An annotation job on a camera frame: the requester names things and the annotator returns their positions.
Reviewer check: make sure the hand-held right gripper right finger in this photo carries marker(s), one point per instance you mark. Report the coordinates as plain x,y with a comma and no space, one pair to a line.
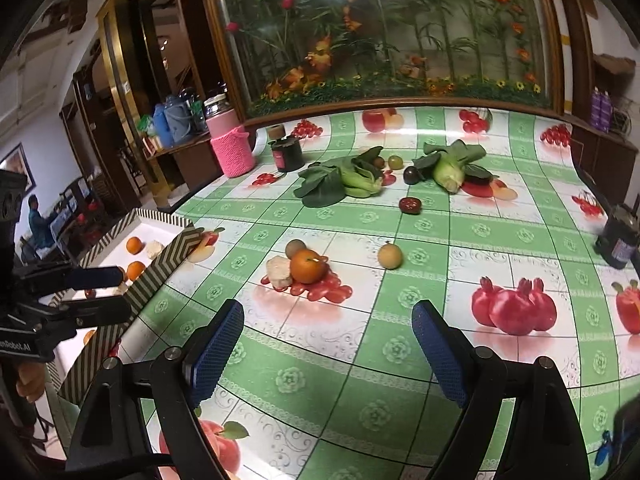
440,355

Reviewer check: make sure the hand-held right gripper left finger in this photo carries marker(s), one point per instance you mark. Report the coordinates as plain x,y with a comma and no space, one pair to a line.
220,355

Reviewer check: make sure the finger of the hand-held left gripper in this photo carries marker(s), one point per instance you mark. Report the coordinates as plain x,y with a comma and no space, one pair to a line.
100,310
95,277

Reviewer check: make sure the large red date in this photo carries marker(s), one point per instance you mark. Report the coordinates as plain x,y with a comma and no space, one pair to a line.
90,292

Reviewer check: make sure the beige cylindrical chunk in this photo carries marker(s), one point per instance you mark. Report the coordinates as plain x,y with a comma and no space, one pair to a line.
154,249
278,271
120,287

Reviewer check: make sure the large orange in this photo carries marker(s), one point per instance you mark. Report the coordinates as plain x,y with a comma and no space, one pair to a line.
135,270
89,336

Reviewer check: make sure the small orange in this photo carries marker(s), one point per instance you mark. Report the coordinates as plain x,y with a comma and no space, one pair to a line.
133,245

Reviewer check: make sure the chevron striped white box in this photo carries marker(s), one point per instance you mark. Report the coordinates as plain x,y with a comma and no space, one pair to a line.
175,255

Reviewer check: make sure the person's left hand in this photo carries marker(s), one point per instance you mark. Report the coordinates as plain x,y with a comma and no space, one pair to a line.
30,380

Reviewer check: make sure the fruit print green tablecloth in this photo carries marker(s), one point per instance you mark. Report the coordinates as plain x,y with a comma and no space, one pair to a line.
350,375

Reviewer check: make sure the tan round fruit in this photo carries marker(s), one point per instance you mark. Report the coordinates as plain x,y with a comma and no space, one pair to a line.
390,255

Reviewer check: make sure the orange with stem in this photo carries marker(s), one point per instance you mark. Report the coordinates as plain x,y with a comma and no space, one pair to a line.
307,266

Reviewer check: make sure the brown round fruit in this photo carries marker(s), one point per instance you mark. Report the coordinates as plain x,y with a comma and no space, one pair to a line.
295,248

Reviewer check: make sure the wooden side cabinet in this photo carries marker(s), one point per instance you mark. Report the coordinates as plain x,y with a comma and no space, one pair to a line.
190,170

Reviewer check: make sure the small red date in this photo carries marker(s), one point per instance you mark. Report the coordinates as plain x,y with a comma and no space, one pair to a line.
410,205

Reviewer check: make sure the blue plastic jug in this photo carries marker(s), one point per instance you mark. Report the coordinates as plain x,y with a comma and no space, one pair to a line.
161,127

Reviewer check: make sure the grey-blue kettle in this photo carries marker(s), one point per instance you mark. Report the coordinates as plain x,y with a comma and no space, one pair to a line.
180,120

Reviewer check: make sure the dark purple plum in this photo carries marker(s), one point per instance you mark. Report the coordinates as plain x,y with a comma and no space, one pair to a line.
411,175

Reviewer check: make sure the corn cob green husk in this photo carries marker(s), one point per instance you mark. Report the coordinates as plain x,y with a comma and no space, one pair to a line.
449,169

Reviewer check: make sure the pink knit-sleeved bottle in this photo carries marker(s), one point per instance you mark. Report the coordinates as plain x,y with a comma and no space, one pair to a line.
230,145

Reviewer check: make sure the green bok choy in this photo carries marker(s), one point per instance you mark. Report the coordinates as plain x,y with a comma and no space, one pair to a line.
361,180

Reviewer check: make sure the dark green leafy vegetable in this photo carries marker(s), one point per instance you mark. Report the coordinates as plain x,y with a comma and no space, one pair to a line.
320,185

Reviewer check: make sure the green jujube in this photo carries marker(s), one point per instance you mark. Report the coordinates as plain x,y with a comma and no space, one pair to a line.
396,162

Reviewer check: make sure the dark jar with cork lid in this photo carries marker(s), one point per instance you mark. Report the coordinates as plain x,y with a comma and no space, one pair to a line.
286,154

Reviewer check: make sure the black appliance blue label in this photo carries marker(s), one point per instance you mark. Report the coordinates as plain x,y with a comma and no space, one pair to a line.
620,237

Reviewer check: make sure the purple bottle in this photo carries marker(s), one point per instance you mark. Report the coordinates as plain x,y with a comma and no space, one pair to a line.
596,107
606,110

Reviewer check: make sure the glass flower display case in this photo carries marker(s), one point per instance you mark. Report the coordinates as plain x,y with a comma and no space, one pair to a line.
390,25

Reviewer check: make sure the framed wall picture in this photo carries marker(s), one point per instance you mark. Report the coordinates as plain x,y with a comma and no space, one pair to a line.
17,165

